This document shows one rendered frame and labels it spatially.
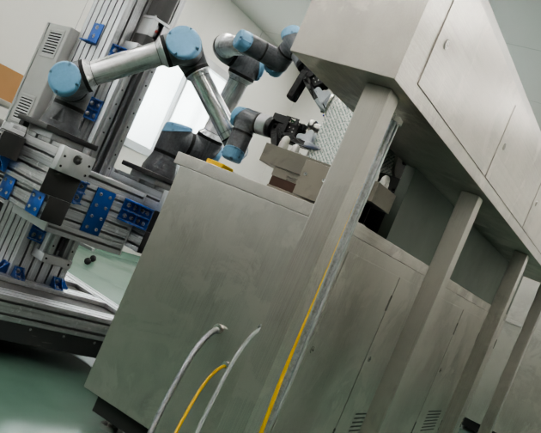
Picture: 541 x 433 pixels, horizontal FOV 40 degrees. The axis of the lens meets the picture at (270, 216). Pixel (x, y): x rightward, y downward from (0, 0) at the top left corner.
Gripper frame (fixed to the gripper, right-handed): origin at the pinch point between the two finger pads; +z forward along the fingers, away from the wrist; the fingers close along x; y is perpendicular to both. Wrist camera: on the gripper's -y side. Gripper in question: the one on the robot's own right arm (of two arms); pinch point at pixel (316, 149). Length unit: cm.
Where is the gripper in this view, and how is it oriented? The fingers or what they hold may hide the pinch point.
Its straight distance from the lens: 245.2
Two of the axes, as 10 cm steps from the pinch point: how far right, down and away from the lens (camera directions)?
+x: 4.4, 2.2, 8.7
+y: 4.0, -9.2, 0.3
